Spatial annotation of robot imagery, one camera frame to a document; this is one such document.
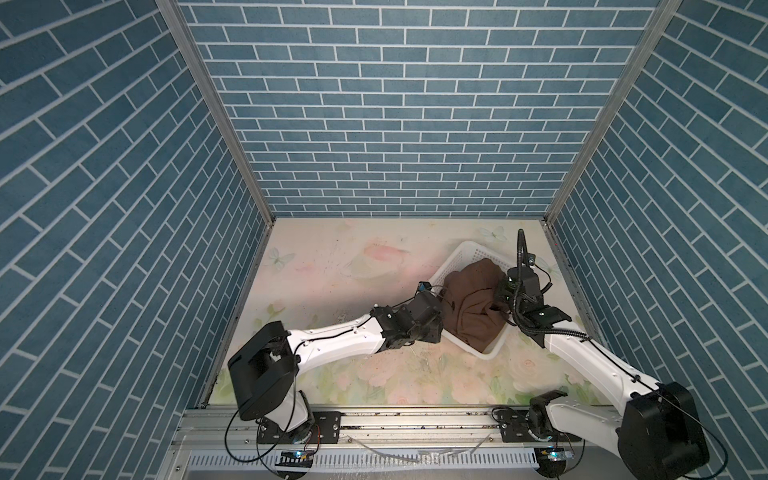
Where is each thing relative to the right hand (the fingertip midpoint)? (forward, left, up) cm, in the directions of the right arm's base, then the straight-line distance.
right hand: (504, 276), depth 86 cm
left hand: (-15, +18, -5) cm, 24 cm away
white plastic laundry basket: (+14, +8, -8) cm, 18 cm away
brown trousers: (-5, +11, -3) cm, 12 cm away
